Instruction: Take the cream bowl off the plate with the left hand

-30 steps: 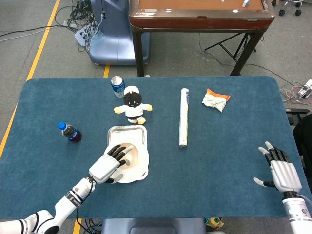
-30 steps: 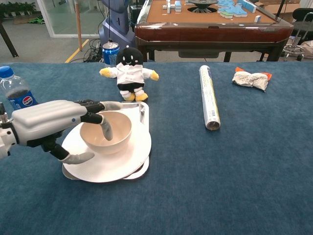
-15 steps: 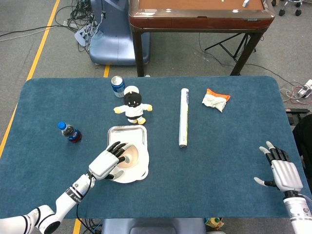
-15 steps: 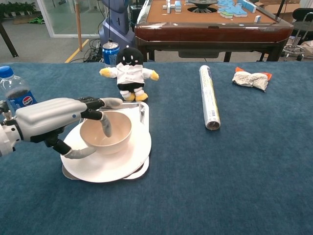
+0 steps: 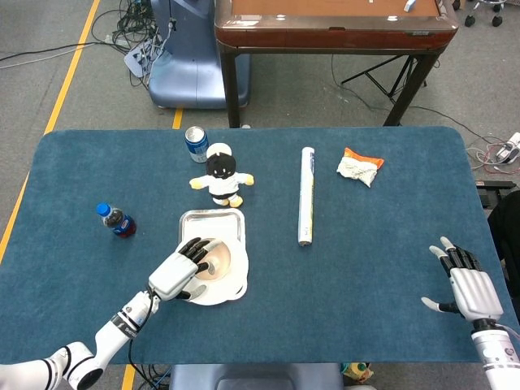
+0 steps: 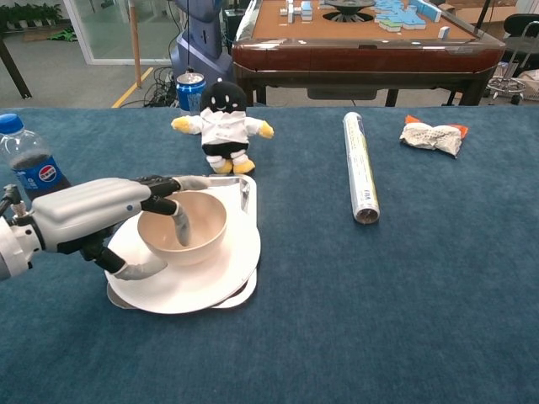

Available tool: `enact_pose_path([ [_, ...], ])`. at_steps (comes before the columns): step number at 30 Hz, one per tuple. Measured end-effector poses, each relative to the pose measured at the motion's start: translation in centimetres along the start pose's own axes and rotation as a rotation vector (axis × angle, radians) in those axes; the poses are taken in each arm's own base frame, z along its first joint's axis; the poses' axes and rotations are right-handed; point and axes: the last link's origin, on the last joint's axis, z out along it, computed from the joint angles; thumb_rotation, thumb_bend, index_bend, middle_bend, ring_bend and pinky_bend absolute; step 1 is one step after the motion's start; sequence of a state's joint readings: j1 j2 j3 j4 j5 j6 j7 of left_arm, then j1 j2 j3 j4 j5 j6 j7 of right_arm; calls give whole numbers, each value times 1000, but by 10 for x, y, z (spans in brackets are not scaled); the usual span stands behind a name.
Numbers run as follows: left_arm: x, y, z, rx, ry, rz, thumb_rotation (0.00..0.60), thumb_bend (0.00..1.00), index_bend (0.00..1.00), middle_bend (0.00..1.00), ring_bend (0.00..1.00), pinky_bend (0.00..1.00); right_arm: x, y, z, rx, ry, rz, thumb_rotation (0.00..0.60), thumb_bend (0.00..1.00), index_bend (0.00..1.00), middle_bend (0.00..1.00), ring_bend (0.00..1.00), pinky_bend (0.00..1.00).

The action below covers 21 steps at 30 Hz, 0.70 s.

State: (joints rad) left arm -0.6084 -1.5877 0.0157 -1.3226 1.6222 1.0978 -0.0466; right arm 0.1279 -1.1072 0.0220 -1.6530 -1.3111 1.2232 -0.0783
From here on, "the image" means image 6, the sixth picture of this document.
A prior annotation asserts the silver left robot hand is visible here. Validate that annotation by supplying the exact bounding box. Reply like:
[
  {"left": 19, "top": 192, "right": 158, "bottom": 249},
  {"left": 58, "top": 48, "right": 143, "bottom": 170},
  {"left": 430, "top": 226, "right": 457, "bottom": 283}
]
[{"left": 31, "top": 174, "right": 211, "bottom": 281}]

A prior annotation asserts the beige round bowl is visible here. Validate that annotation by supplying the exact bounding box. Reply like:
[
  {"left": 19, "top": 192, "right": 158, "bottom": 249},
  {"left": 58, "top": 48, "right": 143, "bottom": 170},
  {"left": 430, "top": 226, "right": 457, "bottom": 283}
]
[{"left": 136, "top": 191, "right": 228, "bottom": 267}]

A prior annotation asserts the blue purple robot base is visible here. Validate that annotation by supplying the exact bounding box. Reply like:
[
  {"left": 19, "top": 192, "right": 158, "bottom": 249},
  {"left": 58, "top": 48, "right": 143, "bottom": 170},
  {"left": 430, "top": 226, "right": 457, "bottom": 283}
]
[{"left": 169, "top": 0, "right": 235, "bottom": 85}]

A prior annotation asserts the Pepsi cola plastic bottle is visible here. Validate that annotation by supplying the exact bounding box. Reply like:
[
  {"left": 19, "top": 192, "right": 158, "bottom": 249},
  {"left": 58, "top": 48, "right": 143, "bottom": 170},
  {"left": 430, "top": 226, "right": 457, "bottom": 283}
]
[{"left": 0, "top": 113, "right": 72, "bottom": 202}]

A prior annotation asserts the white round plate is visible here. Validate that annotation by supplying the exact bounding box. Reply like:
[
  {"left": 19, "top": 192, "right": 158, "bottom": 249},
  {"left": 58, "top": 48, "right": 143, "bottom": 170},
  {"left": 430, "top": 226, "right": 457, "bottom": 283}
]
[{"left": 104, "top": 209, "right": 263, "bottom": 315}]

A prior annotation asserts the stainless steel rectangular tray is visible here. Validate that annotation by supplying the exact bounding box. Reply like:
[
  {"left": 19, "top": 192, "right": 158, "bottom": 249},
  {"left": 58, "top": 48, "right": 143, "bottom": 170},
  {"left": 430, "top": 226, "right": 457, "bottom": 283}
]
[{"left": 106, "top": 173, "right": 259, "bottom": 311}]

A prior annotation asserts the blue soda can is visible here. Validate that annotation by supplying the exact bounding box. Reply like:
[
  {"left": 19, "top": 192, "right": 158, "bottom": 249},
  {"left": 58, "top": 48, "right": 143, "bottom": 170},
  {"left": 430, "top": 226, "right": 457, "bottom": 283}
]
[{"left": 175, "top": 72, "right": 207, "bottom": 113}]

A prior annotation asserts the black slanted table leg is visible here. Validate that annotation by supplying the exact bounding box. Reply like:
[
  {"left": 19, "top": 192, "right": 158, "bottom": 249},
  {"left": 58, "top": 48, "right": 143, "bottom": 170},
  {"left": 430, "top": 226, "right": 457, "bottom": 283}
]
[{"left": 0, "top": 35, "right": 33, "bottom": 100}]

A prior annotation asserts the black plush toy white shirt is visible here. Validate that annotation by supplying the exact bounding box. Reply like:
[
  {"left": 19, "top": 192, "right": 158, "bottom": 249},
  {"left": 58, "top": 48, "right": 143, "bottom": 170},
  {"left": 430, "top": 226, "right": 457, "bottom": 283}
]
[{"left": 170, "top": 77, "right": 275, "bottom": 176}]

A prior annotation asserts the wooden pole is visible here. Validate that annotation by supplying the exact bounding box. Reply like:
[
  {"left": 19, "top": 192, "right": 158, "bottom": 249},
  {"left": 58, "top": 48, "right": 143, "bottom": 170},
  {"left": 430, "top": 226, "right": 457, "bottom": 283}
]
[{"left": 128, "top": 0, "right": 143, "bottom": 89}]

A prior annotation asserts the green cloth on floor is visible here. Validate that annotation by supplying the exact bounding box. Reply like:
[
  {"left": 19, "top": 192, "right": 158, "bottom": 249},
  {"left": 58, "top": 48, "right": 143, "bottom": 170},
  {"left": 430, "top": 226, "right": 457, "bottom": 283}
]
[{"left": 47, "top": 27, "right": 79, "bottom": 43}]

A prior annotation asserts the row of potted plants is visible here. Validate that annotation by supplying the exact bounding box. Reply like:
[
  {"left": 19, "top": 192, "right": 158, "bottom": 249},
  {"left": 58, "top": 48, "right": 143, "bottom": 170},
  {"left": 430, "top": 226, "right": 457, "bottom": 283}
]
[{"left": 0, "top": 3, "right": 63, "bottom": 30}]

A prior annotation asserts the cling film roll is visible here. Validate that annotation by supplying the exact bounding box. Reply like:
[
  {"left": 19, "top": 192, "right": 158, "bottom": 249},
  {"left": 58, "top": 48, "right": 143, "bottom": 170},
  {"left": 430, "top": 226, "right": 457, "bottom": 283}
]
[{"left": 342, "top": 111, "right": 381, "bottom": 226}]

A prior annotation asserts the small mahjong tile stack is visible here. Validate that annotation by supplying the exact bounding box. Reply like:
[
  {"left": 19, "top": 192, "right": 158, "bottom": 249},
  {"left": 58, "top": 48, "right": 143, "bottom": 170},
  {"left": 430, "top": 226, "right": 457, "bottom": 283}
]
[{"left": 280, "top": 0, "right": 315, "bottom": 22}]

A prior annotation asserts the blue carpet tablecloth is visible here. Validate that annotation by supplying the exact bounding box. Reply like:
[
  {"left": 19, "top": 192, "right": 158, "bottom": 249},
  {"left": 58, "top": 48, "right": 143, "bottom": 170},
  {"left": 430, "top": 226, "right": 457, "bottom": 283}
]
[{"left": 0, "top": 104, "right": 539, "bottom": 404}]

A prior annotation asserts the brown mahjong table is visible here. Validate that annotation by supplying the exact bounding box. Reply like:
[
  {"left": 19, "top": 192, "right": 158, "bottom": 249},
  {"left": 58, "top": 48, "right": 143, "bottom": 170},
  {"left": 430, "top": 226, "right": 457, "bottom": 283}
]
[{"left": 231, "top": 0, "right": 506, "bottom": 107}]

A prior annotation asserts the black mahjong table centre dome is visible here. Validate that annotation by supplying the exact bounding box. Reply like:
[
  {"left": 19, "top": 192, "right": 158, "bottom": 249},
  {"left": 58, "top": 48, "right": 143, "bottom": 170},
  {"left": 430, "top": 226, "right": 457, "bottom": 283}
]
[{"left": 322, "top": 0, "right": 377, "bottom": 22}]

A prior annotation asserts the crumpled white orange snack packet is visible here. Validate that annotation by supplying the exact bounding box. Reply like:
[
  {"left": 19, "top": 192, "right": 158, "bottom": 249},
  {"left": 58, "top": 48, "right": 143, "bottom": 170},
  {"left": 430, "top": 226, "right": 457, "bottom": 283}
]
[{"left": 398, "top": 114, "right": 469, "bottom": 160}]

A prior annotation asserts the blue white mahjong tile pile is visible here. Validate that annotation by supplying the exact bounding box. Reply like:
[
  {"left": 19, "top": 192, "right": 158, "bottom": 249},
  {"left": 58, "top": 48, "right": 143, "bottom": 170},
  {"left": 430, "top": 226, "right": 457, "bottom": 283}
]
[{"left": 374, "top": 0, "right": 443, "bottom": 34}]

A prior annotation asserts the black office chair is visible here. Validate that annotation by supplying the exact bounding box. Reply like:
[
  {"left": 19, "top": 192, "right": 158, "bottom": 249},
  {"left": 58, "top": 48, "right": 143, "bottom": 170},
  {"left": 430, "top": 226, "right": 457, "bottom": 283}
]
[{"left": 487, "top": 13, "right": 539, "bottom": 106}]

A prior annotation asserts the bundle of floor cables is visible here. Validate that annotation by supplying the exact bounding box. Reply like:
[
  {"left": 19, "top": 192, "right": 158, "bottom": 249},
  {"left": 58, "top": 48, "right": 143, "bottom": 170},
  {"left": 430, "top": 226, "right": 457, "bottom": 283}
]
[{"left": 142, "top": 66, "right": 179, "bottom": 109}]

